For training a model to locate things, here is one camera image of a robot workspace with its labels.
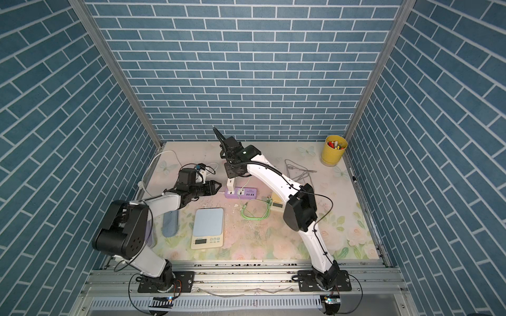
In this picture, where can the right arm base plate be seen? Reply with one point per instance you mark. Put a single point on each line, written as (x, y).
(307, 282)

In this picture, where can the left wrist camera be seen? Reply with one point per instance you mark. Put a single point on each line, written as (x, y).
(201, 171)

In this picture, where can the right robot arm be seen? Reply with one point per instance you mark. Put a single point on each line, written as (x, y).
(300, 213)

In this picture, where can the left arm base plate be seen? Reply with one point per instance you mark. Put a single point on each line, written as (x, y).
(179, 282)

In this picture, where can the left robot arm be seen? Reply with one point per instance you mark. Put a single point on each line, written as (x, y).
(122, 232)

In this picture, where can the purple power strip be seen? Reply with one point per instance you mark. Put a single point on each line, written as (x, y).
(242, 194)

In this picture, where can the yellow pen cup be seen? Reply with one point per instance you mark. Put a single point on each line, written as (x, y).
(333, 150)

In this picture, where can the purple case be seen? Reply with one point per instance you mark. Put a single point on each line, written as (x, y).
(150, 235)

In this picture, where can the grey blue case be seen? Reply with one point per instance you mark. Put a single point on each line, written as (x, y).
(170, 225)

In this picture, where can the white charger adapter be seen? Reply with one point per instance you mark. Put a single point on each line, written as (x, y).
(230, 186)

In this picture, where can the yellow electronic scale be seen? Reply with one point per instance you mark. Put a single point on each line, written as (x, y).
(277, 204)

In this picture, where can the aluminium rail frame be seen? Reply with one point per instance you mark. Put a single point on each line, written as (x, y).
(258, 287)

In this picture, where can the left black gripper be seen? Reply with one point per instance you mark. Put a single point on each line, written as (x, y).
(210, 187)

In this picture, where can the blue electronic scale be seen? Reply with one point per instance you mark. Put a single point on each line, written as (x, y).
(208, 229)

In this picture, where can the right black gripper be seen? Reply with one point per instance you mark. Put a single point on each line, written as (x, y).
(230, 172)

